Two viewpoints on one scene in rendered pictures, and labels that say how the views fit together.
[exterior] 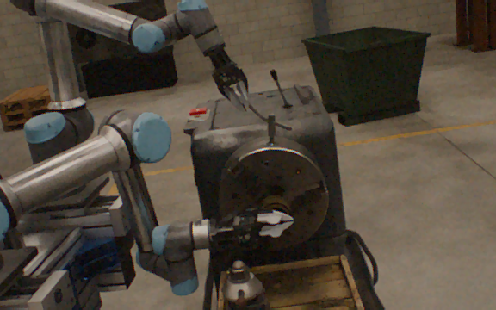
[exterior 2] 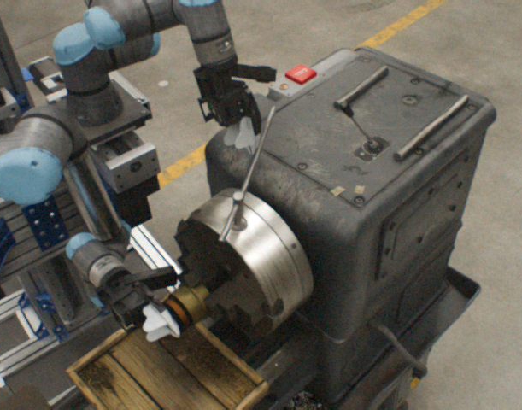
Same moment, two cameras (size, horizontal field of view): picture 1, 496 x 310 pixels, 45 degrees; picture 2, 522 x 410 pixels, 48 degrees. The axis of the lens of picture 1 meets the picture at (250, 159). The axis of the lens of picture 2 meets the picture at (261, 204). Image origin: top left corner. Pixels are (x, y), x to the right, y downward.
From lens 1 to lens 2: 1.34 m
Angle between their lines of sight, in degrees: 47
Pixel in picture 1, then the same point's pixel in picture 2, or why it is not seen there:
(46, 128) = (62, 53)
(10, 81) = not seen: outside the picture
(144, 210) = (84, 207)
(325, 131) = (337, 239)
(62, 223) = not seen: hidden behind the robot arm
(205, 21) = (196, 26)
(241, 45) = not seen: outside the picture
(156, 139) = (22, 184)
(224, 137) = (237, 159)
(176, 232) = (79, 258)
